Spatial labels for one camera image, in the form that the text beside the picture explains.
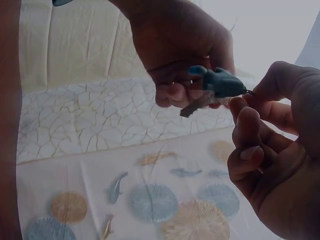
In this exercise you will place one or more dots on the small grey key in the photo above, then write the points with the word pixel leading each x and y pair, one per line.
pixel 188 111

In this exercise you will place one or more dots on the person's left fingers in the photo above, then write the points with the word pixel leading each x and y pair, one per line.
pixel 175 92

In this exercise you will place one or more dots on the person's right hand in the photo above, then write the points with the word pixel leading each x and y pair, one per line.
pixel 287 162

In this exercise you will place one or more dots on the person's left hand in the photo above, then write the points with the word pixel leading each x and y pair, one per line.
pixel 175 37

